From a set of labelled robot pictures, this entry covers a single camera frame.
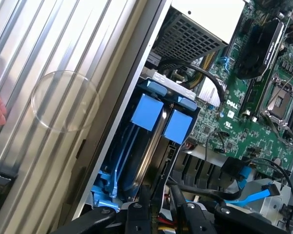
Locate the open grey PC case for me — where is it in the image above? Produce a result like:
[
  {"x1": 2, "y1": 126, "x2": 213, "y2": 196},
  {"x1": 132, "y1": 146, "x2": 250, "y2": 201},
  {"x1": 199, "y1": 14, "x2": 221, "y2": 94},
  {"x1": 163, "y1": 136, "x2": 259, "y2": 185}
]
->
[{"x1": 56, "y1": 0, "x2": 293, "y2": 234}]

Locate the blue disk carrier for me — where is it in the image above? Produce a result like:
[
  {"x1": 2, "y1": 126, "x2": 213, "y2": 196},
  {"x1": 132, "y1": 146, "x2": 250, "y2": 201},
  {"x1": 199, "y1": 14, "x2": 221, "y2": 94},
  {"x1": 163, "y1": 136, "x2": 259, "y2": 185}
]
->
[{"x1": 92, "y1": 81, "x2": 166, "y2": 210}]

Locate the long black cable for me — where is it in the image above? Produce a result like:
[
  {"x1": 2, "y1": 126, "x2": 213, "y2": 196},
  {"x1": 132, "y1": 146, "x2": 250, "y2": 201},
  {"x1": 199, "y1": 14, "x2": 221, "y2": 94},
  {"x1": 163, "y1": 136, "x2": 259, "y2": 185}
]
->
[{"x1": 241, "y1": 157, "x2": 293, "y2": 220}]

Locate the CPU socket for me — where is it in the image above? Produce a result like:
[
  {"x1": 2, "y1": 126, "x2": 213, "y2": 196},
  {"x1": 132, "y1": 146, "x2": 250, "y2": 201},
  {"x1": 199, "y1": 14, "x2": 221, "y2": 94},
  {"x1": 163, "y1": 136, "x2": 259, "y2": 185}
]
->
[{"x1": 260, "y1": 70, "x2": 293, "y2": 122}]

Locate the grey metal drive cage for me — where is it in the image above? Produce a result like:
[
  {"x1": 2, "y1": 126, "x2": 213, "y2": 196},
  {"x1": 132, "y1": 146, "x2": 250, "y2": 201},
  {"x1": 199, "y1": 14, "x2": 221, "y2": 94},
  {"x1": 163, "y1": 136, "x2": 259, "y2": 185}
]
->
[{"x1": 251, "y1": 176, "x2": 293, "y2": 234}]

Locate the black graphics card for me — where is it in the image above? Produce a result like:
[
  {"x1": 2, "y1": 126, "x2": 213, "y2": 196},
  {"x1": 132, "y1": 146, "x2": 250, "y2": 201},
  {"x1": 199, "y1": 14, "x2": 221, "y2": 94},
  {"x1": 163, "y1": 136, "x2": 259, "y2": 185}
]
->
[{"x1": 234, "y1": 18, "x2": 285, "y2": 80}]

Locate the green Dell motherboard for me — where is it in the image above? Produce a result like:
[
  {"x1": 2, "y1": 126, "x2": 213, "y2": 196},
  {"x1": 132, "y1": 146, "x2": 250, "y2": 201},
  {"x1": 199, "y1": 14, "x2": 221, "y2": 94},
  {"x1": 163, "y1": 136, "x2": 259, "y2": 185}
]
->
[{"x1": 185, "y1": 0, "x2": 293, "y2": 176}]

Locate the grey metal disk bay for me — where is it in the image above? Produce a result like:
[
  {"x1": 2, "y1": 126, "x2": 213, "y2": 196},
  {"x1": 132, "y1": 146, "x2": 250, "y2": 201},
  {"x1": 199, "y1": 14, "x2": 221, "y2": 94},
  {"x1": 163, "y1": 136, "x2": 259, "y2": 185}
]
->
[{"x1": 87, "y1": 70, "x2": 203, "y2": 213}]

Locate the grey power supply unit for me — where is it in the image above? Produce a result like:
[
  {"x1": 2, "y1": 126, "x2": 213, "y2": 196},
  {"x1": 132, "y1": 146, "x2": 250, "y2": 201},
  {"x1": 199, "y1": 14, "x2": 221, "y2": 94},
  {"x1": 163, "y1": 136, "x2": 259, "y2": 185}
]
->
[{"x1": 151, "y1": 0, "x2": 246, "y2": 60}]

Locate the thin black fan wire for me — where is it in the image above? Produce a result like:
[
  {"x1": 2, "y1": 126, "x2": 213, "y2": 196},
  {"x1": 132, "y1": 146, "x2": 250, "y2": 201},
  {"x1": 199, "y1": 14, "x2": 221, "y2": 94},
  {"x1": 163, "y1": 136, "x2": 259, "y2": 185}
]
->
[{"x1": 205, "y1": 130, "x2": 230, "y2": 161}]

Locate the silver chipset heatsink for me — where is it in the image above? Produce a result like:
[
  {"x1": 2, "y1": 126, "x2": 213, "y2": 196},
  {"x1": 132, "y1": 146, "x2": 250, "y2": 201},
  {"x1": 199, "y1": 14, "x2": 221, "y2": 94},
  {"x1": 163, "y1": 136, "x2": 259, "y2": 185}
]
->
[{"x1": 196, "y1": 78, "x2": 227, "y2": 108}]

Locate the metal locking lever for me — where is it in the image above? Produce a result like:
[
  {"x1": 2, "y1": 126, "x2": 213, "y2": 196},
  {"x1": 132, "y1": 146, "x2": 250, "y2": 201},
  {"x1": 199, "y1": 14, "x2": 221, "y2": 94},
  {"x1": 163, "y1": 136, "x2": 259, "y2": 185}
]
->
[
  {"x1": 262, "y1": 111, "x2": 293, "y2": 148},
  {"x1": 271, "y1": 70, "x2": 293, "y2": 104}
]

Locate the black flat connector cable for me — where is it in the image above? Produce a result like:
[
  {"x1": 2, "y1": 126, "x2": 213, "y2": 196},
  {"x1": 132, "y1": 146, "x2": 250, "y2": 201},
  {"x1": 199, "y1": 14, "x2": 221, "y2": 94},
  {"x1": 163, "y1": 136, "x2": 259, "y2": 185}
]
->
[{"x1": 158, "y1": 58, "x2": 225, "y2": 103}]

